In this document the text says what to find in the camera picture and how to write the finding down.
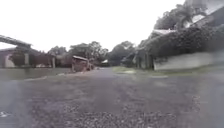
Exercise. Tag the large dark tree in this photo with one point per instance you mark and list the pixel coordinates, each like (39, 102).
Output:
(120, 53)

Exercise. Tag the row of trees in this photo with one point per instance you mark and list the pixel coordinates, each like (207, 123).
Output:
(88, 50)

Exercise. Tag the small red-brown shelter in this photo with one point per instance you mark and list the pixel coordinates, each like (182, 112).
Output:
(80, 64)

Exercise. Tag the dark gate with posts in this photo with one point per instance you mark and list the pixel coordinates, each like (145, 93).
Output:
(146, 60)

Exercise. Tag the grey gravel road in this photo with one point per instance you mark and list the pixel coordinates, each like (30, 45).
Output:
(110, 100)

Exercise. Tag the grass verge with puddles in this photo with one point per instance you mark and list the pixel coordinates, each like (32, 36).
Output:
(173, 71)

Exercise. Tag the building with flat roof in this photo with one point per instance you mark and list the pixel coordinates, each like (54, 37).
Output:
(20, 56)

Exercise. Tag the building behind hedge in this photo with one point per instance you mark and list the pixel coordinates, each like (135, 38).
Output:
(206, 13)

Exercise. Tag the hedge-covered pale wall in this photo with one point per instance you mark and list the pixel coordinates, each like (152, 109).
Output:
(186, 43)

